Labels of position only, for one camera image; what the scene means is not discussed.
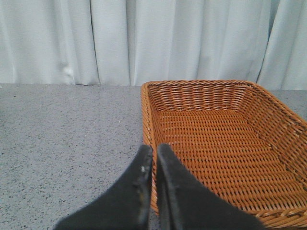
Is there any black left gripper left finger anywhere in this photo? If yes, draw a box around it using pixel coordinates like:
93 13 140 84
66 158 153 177
55 145 153 230

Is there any brown wicker basket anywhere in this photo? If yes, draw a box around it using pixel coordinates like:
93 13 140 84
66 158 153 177
141 80 307 229

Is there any white curtain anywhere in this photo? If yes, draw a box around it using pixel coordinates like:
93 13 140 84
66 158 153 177
0 0 307 90

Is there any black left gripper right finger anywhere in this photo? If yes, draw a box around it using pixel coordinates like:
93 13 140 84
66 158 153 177
156 144 264 230

